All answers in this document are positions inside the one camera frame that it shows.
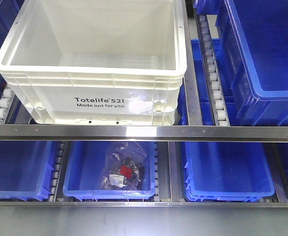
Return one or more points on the white plastic tote box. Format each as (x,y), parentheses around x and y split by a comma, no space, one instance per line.
(92,62)

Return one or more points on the plastic bag of parts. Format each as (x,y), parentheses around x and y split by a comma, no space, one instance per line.
(123,168)

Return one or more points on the blue bin lower middle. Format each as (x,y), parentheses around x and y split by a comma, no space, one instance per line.
(86,161)

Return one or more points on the roller track lower middle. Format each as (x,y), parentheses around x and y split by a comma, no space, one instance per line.
(162,173)

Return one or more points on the roller track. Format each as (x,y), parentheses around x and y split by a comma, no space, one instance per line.
(7,99)
(162,173)
(57,172)
(211,73)

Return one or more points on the roller track right upper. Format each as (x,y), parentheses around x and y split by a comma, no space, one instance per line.
(211,73)

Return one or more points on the roller track lower left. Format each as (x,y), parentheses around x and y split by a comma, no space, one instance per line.
(57,172)

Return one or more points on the blue plastic bin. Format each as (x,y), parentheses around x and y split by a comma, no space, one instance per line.
(26,169)

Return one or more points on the blue bin upper right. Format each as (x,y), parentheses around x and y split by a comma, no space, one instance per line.
(254,36)

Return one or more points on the roller track left upper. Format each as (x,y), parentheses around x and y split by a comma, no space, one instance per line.
(7,99)

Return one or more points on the upper steel shelf rail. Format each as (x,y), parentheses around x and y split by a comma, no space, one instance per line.
(190,133)

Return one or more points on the steel shelf rail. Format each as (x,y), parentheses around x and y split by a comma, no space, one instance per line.
(190,133)
(141,204)

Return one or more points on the lower steel shelf rail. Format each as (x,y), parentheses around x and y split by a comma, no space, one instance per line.
(141,204)

